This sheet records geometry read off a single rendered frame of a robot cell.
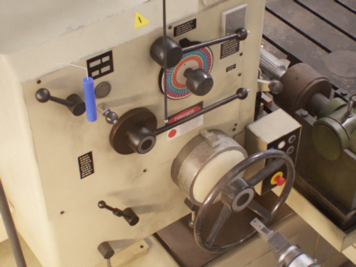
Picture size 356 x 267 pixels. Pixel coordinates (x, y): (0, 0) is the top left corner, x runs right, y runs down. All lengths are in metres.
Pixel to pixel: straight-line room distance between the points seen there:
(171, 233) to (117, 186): 0.86
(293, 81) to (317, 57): 0.62
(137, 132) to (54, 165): 0.23
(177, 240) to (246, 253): 0.30
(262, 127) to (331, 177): 0.37
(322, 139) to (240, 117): 0.35
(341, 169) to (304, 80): 0.34
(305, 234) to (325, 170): 0.74
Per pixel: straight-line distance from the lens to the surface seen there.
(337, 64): 3.09
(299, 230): 3.10
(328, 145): 2.40
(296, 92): 2.49
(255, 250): 2.94
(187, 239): 2.83
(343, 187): 2.45
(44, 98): 1.62
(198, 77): 1.82
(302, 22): 3.32
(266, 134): 2.21
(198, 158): 2.05
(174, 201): 2.25
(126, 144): 1.90
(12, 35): 1.70
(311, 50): 3.15
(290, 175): 2.13
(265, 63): 2.65
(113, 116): 1.74
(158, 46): 1.75
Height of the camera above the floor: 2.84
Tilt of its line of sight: 43 degrees down
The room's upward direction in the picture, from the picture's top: straight up
